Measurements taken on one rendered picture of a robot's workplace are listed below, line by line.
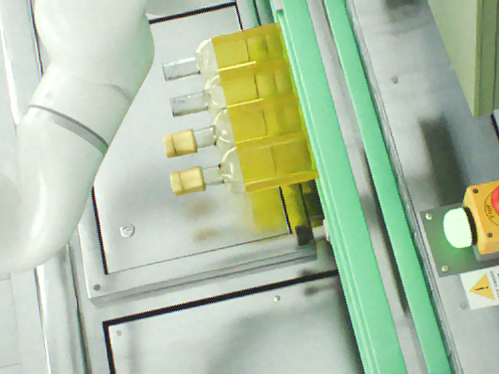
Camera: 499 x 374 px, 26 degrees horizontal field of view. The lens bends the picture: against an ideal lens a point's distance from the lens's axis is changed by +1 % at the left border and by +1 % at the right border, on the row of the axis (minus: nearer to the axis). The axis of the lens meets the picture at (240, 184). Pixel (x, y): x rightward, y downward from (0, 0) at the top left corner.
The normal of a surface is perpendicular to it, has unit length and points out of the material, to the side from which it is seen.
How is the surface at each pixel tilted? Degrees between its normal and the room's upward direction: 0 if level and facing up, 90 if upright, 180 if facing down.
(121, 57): 117
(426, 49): 90
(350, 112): 90
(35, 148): 61
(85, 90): 103
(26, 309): 90
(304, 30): 90
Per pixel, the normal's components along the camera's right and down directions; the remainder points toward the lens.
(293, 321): -0.07, -0.38
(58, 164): 0.09, 0.15
